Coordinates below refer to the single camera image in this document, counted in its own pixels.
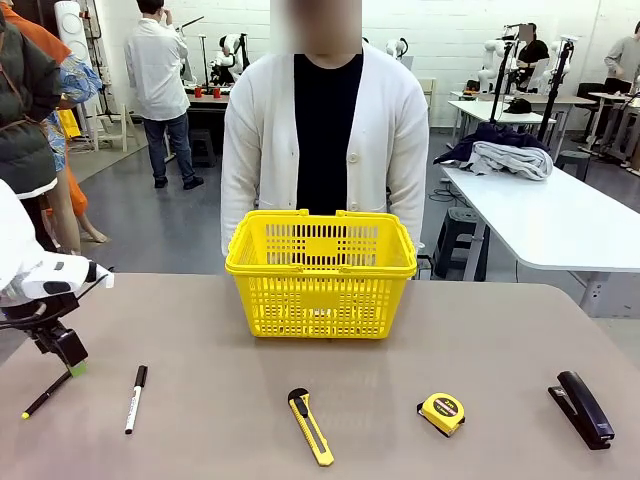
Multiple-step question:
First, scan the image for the black plastic stool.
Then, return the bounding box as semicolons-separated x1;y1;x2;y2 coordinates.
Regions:
189;128;218;169

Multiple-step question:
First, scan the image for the grey cloth pile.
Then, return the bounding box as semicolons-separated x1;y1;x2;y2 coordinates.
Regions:
471;140;555;182

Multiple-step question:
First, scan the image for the seated person in black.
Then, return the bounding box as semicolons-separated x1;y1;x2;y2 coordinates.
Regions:
514;22;552;92

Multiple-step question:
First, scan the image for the large white table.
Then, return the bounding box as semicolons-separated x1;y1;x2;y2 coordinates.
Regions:
439;164;640;319

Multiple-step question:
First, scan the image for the black office chair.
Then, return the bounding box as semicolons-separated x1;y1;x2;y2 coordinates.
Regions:
574;81;607;142

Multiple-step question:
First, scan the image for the black stapler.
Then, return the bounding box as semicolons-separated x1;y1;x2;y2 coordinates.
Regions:
546;369;616;452

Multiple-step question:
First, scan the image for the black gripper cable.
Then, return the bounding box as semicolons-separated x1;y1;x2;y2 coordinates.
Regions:
0;278;102;332

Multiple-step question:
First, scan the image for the white tall appliance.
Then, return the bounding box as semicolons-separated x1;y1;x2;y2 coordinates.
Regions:
53;0;95;69

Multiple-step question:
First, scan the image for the person left forearm white sleeve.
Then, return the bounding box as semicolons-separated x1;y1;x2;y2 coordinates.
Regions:
385;169;431;251

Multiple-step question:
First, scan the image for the person in white cardigan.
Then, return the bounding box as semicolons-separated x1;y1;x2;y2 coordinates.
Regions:
219;0;431;257

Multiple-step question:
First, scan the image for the mannequin in dark vest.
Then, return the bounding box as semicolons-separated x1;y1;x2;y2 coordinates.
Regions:
0;0;110;254

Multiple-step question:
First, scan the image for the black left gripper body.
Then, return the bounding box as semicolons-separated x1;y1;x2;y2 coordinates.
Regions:
8;294;80;353

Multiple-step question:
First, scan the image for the white wooden chair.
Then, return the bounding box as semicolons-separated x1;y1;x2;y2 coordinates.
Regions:
78;101;142;154

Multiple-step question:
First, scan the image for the man in white lab coat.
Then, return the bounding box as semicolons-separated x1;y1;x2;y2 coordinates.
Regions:
123;0;206;191

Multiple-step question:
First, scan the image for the white background table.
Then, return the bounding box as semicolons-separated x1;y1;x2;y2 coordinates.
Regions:
446;99;557;147

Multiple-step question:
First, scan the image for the white marker with black cap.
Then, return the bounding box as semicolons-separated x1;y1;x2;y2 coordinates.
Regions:
124;364;149;436

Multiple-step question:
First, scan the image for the dark navy cloth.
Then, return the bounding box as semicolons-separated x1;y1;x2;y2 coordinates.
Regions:
433;121;550;167

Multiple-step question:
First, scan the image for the white and black background robot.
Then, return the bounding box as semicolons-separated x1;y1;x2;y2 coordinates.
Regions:
208;33;252;87

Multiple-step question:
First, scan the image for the yellow tape measure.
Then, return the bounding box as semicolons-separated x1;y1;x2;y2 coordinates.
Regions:
415;391;467;439

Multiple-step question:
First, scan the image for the black tripod stand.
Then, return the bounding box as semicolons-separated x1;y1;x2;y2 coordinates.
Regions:
488;23;522;125
536;36;577;147

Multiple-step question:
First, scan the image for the yellow plastic shopping basket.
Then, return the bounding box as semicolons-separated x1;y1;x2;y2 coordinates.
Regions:
224;208;419;341

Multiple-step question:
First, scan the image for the grey round stool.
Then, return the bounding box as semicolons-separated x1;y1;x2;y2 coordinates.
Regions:
555;149;593;182

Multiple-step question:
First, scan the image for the person right forearm white sleeve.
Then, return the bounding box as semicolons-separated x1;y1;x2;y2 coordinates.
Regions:
220;169;262;257

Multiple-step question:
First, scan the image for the black step stool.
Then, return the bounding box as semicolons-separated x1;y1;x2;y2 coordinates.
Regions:
432;206;490;282

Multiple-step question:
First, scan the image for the yellow utility knife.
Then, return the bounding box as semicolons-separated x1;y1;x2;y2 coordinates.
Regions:
287;387;336;468

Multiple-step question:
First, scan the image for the person in grey sweater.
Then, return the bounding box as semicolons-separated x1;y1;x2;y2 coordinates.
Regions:
603;34;640;85

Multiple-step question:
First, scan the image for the yellow floor sign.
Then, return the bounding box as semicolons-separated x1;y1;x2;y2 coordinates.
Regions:
56;108;82;141

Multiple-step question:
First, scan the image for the black yellow-tipped highlighter pen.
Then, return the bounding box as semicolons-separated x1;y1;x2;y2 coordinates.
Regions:
21;371;74;421

